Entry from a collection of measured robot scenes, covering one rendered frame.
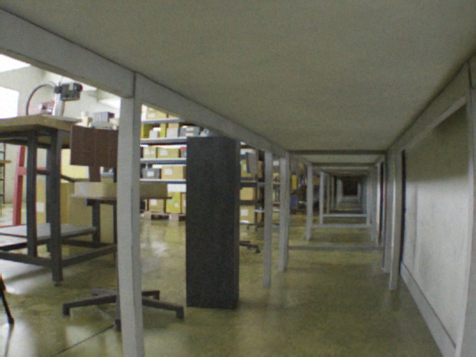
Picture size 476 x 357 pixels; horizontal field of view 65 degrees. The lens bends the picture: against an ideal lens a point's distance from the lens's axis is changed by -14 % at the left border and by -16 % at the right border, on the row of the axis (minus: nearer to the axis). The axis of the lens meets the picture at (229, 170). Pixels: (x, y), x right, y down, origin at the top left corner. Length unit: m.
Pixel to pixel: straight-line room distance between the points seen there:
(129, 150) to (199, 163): 1.13
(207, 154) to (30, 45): 1.49
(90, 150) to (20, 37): 1.55
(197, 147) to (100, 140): 0.52
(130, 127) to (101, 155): 1.26
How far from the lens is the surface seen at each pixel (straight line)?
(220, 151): 2.07
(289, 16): 0.68
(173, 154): 7.57
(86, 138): 2.20
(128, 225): 0.98
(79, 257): 2.74
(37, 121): 2.33
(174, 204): 7.41
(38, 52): 0.73
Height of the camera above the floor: 0.61
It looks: 2 degrees up
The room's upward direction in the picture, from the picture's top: 1 degrees clockwise
